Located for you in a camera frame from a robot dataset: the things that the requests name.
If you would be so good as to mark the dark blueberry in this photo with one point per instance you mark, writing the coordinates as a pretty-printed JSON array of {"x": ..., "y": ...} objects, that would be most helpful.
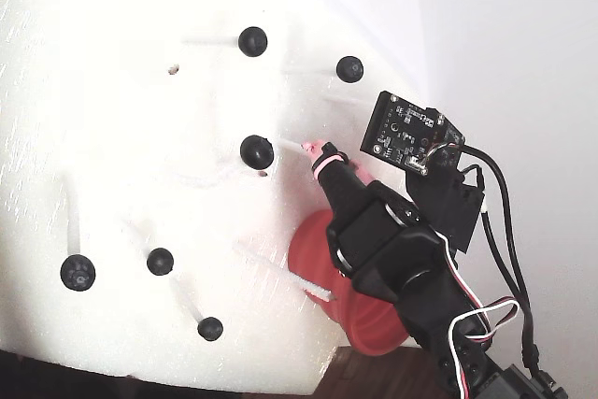
[
  {"x": 349, "y": 69},
  {"x": 160, "y": 261},
  {"x": 252, "y": 41},
  {"x": 77, "y": 273},
  {"x": 257, "y": 151},
  {"x": 210, "y": 328}
]

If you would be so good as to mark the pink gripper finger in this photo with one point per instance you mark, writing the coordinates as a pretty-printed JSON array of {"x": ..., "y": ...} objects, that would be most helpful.
[
  {"x": 338, "y": 189},
  {"x": 363, "y": 174}
]

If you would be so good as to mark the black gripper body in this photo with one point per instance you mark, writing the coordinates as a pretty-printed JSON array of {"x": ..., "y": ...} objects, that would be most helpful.
[{"x": 362, "y": 223}]

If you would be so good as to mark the red collapsible cup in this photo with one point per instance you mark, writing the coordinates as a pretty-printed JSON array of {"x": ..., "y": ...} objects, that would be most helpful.
[{"x": 308, "y": 254}]

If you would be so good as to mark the black camera circuit board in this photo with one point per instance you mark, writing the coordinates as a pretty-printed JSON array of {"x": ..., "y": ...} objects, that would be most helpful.
[{"x": 402, "y": 132}]

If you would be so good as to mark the white foam board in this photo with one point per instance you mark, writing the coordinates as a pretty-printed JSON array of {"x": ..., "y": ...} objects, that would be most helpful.
[{"x": 93, "y": 114}]

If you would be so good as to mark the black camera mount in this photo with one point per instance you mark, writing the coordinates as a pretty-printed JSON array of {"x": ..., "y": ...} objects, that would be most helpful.
[{"x": 444, "y": 212}]

